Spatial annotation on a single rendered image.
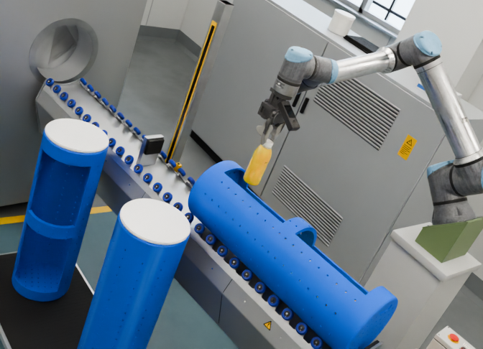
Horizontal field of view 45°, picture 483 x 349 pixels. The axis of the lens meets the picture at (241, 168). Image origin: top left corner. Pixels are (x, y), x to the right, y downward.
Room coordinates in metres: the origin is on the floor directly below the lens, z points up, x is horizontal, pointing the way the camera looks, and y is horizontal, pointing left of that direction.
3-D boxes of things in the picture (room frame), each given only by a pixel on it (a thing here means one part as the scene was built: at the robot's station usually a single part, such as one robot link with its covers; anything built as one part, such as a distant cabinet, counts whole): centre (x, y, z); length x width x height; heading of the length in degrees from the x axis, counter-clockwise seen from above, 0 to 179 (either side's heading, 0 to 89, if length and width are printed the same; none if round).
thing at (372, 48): (4.20, -0.49, 1.46); 0.32 x 0.23 x 0.04; 48
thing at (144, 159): (2.42, 0.42, 1.00); 0.10 x 0.04 x 0.15; 145
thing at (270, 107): (2.07, -0.03, 1.58); 0.09 x 0.08 x 0.12; 54
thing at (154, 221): (1.88, 0.23, 1.03); 0.28 x 0.28 x 0.01
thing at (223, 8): (2.78, 0.36, 0.85); 0.06 x 0.06 x 1.70; 55
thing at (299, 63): (2.07, -0.04, 1.75); 0.10 x 0.09 x 0.12; 125
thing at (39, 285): (2.26, 0.73, 0.59); 0.28 x 0.28 x 0.88
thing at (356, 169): (4.24, -0.39, 0.72); 2.15 x 0.54 x 1.45; 48
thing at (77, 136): (2.26, 0.73, 1.03); 0.28 x 0.28 x 0.01
